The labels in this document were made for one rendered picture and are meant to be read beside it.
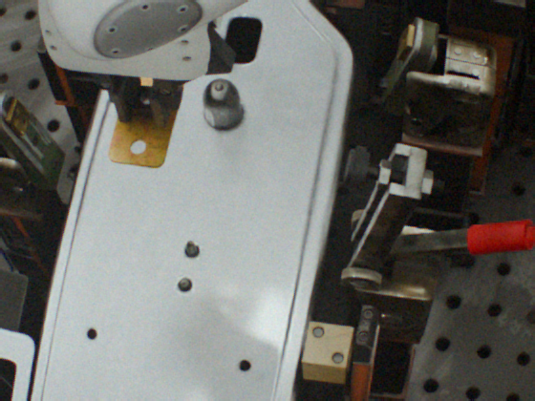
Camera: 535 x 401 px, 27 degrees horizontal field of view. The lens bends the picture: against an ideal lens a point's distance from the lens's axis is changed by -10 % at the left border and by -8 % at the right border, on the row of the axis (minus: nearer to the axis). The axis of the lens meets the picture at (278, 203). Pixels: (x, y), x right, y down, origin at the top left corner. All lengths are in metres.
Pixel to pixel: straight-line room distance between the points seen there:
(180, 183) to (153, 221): 0.04
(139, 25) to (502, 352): 0.87
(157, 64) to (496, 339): 0.71
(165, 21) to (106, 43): 0.03
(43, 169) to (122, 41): 0.55
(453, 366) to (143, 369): 0.42
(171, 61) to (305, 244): 0.36
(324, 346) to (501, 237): 0.16
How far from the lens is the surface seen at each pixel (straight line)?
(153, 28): 0.47
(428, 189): 0.78
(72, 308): 0.99
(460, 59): 0.99
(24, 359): 0.99
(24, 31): 1.49
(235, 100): 1.00
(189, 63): 0.65
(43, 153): 1.02
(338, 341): 0.89
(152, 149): 0.75
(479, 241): 0.85
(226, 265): 0.98
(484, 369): 1.27
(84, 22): 0.46
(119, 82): 0.72
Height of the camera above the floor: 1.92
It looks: 67 degrees down
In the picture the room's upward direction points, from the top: 6 degrees counter-clockwise
